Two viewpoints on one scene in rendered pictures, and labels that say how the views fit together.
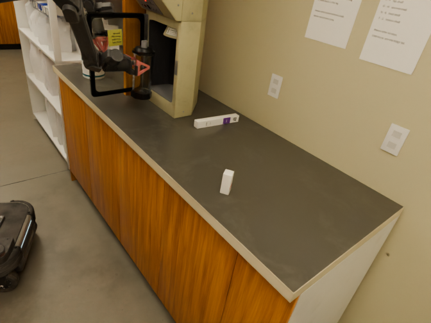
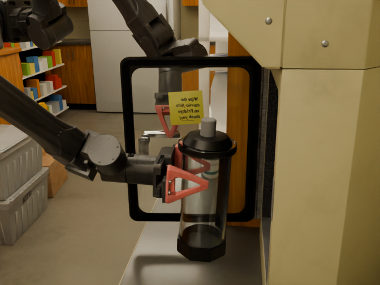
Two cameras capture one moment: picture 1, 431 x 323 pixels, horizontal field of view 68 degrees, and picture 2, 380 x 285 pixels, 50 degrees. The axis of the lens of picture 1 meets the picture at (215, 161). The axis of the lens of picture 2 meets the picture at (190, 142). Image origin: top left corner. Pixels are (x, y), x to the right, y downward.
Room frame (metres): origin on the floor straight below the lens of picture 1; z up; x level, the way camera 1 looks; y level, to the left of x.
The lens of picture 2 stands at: (1.04, -0.12, 1.50)
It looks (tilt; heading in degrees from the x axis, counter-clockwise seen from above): 19 degrees down; 51
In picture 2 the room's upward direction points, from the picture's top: 1 degrees counter-clockwise
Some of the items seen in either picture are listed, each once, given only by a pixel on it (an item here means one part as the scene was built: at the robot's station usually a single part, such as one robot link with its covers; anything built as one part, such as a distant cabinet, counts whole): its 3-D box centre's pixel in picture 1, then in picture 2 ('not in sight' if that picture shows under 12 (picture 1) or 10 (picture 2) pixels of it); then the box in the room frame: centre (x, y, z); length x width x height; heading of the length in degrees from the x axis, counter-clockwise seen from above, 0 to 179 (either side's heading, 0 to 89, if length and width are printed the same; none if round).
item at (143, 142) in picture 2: not in sight; (143, 149); (1.51, 0.63, 1.18); 0.02 x 0.02 x 0.06; 50
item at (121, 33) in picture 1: (117, 55); (190, 144); (1.60, 0.57, 1.19); 0.30 x 0.01 x 0.40; 140
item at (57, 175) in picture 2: not in sight; (41, 172); (2.07, 3.17, 0.14); 0.41 x 0.32 x 0.28; 50
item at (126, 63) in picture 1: (121, 65); (147, 169); (1.43, 0.49, 1.20); 0.10 x 0.07 x 0.07; 46
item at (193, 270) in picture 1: (178, 191); not in sight; (1.54, 0.19, 0.45); 2.05 x 0.67 x 0.90; 44
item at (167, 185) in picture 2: (139, 66); (183, 180); (1.46, 0.42, 1.19); 0.09 x 0.07 x 0.07; 136
